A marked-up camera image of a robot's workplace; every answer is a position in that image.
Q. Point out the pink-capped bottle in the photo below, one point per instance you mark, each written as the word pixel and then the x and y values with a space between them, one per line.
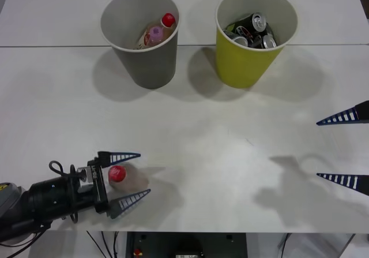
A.
pixel 155 33

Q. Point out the yellow-green plastic bin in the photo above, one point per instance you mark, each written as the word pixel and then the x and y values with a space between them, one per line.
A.
pixel 242 64

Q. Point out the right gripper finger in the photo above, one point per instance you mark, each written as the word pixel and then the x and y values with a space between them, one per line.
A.
pixel 346 180
pixel 346 115

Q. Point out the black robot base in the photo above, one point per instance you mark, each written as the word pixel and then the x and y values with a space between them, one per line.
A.
pixel 187 245

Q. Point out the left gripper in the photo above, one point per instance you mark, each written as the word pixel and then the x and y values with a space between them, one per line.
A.
pixel 101 191

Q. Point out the black and red can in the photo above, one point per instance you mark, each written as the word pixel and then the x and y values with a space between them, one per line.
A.
pixel 245 31

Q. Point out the red-capped pale bottle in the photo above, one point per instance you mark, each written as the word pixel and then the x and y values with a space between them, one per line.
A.
pixel 168 20

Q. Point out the silver-topped dark can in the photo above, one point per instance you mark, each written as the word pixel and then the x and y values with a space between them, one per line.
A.
pixel 269 41

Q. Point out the grey plastic bin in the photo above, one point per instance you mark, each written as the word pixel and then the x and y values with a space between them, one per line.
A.
pixel 152 64

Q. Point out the red-capped brown plastic bottle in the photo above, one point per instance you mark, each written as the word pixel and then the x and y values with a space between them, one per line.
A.
pixel 129 178

